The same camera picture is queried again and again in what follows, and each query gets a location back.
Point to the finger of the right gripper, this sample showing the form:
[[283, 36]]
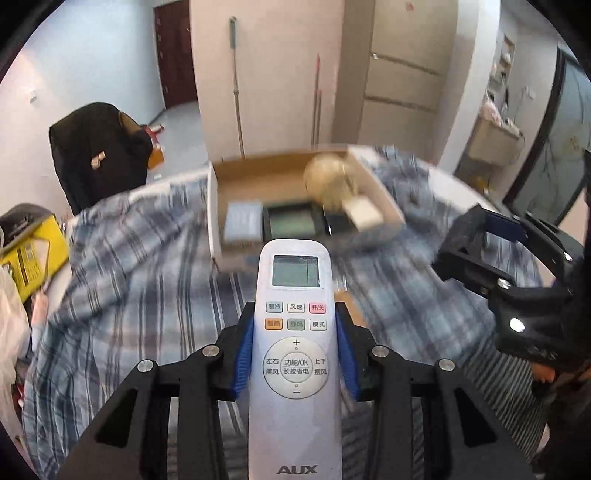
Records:
[[555, 249], [460, 255]]

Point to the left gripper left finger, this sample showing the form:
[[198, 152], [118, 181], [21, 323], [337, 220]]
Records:
[[127, 439]]

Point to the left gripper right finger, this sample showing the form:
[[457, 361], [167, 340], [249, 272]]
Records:
[[462, 438]]

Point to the white power adapter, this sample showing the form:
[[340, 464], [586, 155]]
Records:
[[363, 213]]

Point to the orange translucent soap box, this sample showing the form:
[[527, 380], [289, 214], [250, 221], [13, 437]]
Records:
[[354, 312]]

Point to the black small cube box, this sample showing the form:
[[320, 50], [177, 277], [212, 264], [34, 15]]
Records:
[[338, 224]]

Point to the white AUX remote control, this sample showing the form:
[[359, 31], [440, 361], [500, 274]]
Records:
[[295, 429]]

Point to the black display frame box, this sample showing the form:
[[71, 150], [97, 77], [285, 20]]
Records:
[[295, 220]]

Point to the grey small carton box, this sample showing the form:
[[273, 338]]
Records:
[[243, 223]]

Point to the right hand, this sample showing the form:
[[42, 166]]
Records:
[[543, 373]]

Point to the dark framed glass door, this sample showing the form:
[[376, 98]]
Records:
[[552, 176]]

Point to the beige sink cabinet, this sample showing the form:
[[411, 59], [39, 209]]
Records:
[[493, 144]]

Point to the cardboard tray box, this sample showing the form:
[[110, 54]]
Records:
[[277, 179]]

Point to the white plastic bag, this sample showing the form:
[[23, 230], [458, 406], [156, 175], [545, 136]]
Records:
[[14, 337]]

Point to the blue plaid shirt cloth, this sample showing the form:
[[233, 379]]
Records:
[[143, 287]]

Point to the yellow package box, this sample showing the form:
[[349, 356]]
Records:
[[36, 257]]

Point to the beige refrigerator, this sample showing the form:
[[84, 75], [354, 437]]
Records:
[[395, 57]]

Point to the grey pouch bag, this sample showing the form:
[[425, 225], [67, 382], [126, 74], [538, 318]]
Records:
[[19, 222]]

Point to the orange cardboard box floor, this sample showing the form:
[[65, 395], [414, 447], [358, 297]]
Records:
[[155, 158]]

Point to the chair with black jacket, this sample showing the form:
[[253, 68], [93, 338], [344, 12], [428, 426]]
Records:
[[98, 151]]

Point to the dark red door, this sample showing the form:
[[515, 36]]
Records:
[[174, 54]]

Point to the wall shelf niche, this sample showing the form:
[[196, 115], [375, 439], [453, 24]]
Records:
[[502, 65]]

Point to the red broom handle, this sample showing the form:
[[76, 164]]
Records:
[[316, 110]]

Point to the grey mop handle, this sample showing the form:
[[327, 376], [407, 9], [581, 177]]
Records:
[[235, 91]]

